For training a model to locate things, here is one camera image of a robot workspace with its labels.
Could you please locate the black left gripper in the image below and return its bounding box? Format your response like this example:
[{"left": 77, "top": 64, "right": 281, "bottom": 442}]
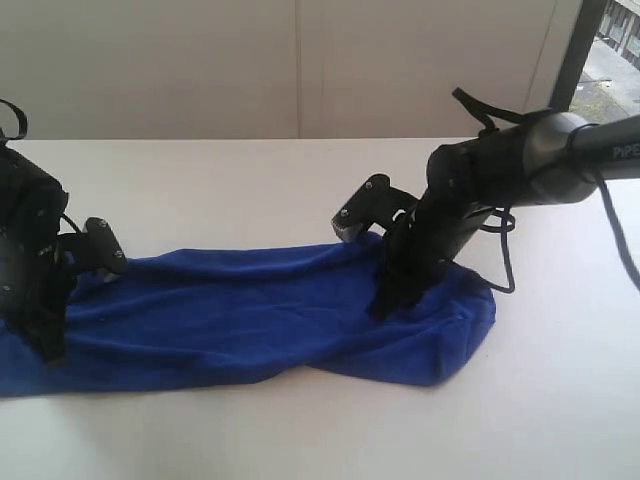
[{"left": 1, "top": 149, "right": 68, "bottom": 363}]

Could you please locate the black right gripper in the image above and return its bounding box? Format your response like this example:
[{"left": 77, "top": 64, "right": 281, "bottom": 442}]
[{"left": 368, "top": 141, "right": 479, "bottom": 320}]

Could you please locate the blue microfibre cloth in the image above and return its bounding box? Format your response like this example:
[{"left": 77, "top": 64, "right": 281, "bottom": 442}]
[{"left": 1, "top": 233, "right": 496, "bottom": 398}]

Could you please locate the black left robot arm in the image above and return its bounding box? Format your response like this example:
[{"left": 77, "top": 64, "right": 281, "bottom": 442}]
[{"left": 1, "top": 143, "right": 73, "bottom": 363}]

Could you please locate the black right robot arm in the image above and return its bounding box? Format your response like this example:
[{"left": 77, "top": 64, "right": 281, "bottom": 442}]
[{"left": 369, "top": 113, "right": 639, "bottom": 320}]

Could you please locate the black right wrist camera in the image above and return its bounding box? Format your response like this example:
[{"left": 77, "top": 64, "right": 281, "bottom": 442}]
[{"left": 331, "top": 173, "right": 418, "bottom": 243}]

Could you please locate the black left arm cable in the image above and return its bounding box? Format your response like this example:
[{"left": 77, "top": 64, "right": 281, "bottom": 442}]
[{"left": 0, "top": 98, "right": 29, "bottom": 144}]

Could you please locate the black window frame post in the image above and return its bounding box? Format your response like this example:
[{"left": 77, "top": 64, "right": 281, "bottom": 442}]
[{"left": 549, "top": 0, "right": 606, "bottom": 111}]

